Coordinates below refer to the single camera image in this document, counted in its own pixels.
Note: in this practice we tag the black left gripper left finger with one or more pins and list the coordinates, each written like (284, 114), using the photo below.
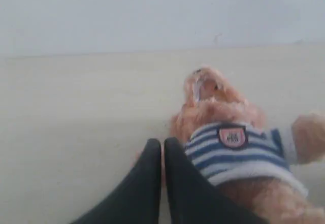
(136, 199)

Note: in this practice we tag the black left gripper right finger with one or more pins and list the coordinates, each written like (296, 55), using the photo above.
(192, 199)

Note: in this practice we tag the plush teddy bear striped sweater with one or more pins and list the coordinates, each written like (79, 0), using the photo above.
(225, 137)

